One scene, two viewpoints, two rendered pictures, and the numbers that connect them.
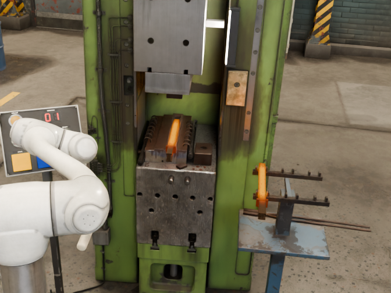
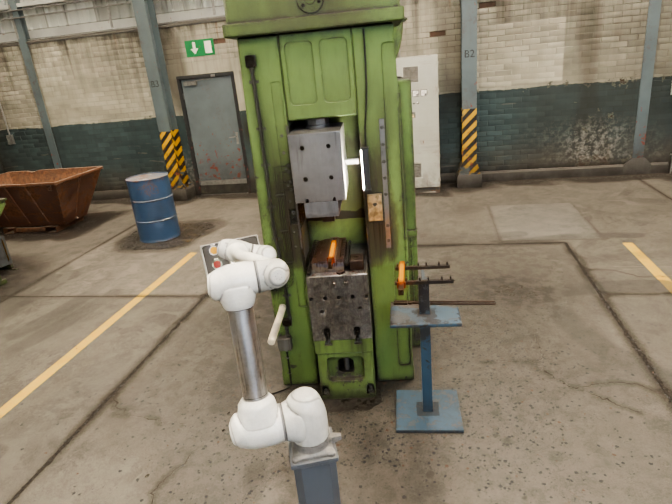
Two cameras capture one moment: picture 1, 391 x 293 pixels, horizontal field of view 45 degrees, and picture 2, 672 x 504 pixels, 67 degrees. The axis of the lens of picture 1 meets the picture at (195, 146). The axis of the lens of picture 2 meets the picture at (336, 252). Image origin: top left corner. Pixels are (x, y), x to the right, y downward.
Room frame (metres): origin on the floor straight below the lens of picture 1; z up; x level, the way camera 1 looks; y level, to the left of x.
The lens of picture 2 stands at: (-0.92, -0.12, 2.13)
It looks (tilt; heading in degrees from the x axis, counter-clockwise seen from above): 20 degrees down; 4
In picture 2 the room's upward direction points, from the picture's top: 6 degrees counter-clockwise
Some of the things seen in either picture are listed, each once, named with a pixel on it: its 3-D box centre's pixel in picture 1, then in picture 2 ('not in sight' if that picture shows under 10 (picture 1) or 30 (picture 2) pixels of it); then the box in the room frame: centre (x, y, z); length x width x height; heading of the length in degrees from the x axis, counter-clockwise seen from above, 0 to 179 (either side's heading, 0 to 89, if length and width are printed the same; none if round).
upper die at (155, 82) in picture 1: (171, 69); (324, 200); (2.20, 0.13, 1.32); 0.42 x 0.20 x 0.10; 179
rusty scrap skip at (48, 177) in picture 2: not in sight; (37, 202); (7.02, 5.23, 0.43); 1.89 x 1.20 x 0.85; 82
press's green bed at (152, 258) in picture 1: (176, 247); (347, 348); (2.20, 0.08, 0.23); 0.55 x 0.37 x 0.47; 179
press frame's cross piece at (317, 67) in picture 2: not in sight; (321, 74); (2.34, 0.09, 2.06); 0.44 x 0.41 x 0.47; 179
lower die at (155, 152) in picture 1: (170, 136); (329, 253); (2.20, 0.13, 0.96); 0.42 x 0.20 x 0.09; 179
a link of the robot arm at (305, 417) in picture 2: not in sight; (305, 414); (0.83, 0.19, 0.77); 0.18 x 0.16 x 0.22; 106
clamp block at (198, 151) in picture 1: (203, 153); (356, 261); (2.04, -0.04, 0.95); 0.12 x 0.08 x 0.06; 179
